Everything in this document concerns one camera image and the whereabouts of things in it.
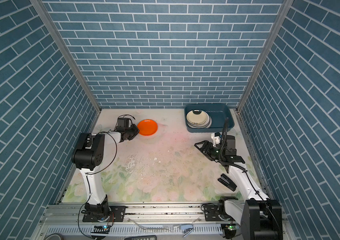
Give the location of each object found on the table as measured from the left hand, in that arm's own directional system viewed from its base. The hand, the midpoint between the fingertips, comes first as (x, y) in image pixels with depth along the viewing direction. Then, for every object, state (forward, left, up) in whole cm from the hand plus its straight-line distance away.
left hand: (140, 128), depth 106 cm
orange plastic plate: (+2, -5, -1) cm, 5 cm away
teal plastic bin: (+17, -61, -1) cm, 63 cm away
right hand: (-23, -37, +13) cm, 45 cm away
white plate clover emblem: (+1, -48, +3) cm, 48 cm away
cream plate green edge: (+8, -41, +4) cm, 42 cm away
